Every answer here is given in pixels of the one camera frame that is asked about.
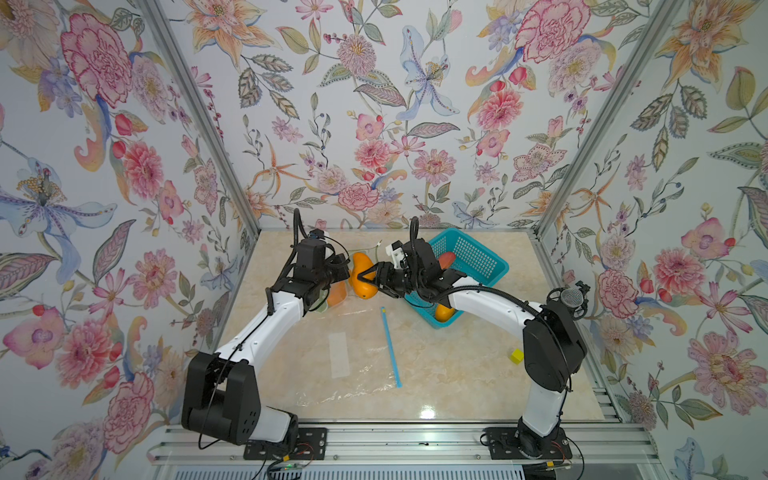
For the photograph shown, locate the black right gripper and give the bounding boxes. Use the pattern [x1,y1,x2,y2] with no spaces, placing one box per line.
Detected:
[361,263,428,298]

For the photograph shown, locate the clear green-print zip bag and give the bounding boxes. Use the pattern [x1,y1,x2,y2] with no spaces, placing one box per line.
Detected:
[313,241,381,313]

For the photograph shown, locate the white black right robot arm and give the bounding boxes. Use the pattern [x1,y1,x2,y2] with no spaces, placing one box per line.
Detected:
[352,239,590,459]

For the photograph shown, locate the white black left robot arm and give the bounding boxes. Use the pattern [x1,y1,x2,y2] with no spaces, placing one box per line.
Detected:
[181,229,349,449]

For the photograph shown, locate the red mango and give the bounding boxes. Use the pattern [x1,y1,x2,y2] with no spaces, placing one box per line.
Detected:
[438,251,457,270]

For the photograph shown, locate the wrinkled orange mango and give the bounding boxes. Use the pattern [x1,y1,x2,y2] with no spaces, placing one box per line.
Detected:
[326,281,348,308]

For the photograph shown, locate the yellow mango in basket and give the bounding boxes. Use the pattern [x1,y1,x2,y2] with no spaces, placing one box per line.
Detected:
[434,304,456,324]

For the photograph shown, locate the clear blue-zipper zip bag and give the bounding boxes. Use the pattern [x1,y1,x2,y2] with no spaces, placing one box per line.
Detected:
[289,299,397,408]

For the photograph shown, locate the small yellow block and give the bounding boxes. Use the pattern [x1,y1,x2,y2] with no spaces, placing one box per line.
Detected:
[510,349,524,364]

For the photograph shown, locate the black microphone on tripod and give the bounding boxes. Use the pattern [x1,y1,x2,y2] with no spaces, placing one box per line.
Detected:
[546,281,591,320]

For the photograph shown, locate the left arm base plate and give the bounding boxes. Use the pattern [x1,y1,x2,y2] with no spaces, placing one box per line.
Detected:
[243,427,328,462]

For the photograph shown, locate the aluminium front rail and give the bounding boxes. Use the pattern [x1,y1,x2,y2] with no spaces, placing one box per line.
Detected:
[148,422,669,479]

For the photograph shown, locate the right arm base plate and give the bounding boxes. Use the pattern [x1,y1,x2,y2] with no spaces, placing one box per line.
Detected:
[480,427,573,462]

